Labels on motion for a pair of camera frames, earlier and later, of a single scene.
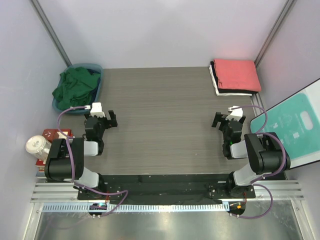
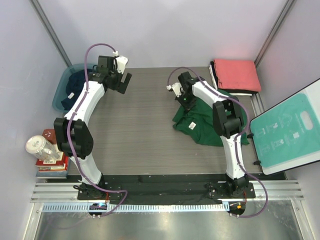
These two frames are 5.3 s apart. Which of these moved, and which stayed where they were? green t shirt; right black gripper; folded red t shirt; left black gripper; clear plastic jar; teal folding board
Moved: right black gripper; left black gripper; green t shirt
Stayed: folded red t shirt; clear plastic jar; teal folding board
